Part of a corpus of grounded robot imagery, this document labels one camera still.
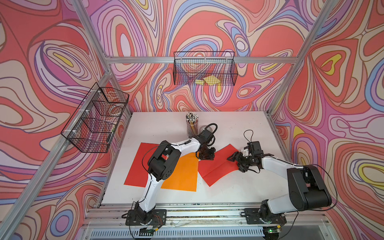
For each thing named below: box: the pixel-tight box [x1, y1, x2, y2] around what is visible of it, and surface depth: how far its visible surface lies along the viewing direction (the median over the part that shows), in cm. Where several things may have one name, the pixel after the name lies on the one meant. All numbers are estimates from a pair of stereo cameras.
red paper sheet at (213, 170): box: [198, 144, 239, 187], surface depth 91 cm
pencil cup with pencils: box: [186, 112, 199, 138], surface depth 95 cm
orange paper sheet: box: [161, 152, 199, 192], surface depth 88 cm
